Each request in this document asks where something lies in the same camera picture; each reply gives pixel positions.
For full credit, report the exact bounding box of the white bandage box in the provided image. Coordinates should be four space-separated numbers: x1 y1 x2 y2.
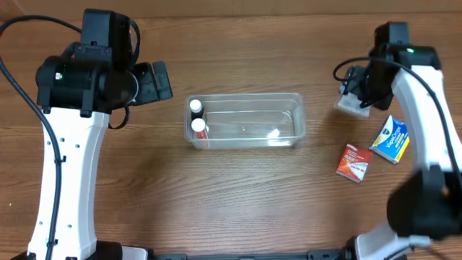
336 93 370 118

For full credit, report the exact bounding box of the black tube white cap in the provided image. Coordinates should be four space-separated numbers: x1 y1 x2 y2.
189 99 205 121

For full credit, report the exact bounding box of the orange tube white cap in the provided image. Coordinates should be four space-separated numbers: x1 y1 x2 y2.
191 118 209 139

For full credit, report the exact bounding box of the blue yellow lozenge box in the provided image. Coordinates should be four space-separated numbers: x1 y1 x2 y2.
370 116 409 164

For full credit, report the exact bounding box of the red small box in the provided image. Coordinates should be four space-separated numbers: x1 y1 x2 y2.
336 144 372 183

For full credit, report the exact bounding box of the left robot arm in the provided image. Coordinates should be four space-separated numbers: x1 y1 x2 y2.
20 9 173 259

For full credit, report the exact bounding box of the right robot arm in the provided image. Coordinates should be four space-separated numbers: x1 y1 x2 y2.
337 22 461 259

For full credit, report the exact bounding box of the clear plastic container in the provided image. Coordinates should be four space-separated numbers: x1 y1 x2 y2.
184 92 306 150

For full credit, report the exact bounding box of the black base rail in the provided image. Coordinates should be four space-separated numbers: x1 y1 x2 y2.
147 249 343 260

